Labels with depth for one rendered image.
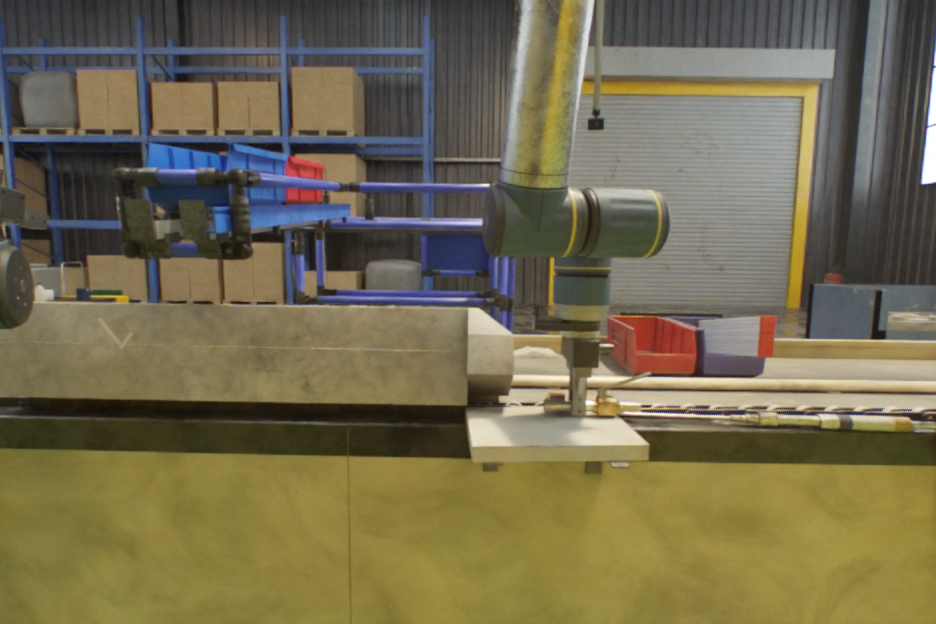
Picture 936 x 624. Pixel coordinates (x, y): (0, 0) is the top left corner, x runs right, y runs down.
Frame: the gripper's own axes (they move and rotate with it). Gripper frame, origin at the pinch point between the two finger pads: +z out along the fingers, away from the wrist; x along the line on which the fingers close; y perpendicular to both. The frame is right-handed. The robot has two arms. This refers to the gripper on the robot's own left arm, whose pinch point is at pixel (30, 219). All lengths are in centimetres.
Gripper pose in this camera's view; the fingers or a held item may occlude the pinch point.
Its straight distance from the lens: 120.3
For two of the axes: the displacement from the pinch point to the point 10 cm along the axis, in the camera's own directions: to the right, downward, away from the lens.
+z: 0.1, 0.6, 10.0
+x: -10.0, -0.1, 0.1
